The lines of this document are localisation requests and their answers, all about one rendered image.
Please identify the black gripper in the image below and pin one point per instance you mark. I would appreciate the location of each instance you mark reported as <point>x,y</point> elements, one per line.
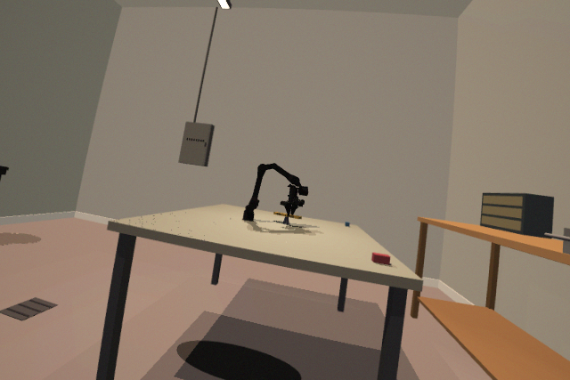
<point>290,207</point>

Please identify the red rectangular block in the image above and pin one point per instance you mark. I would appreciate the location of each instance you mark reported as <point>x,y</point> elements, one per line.
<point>381,258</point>

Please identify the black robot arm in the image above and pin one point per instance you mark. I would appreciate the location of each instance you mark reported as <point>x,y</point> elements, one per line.
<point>248,214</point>

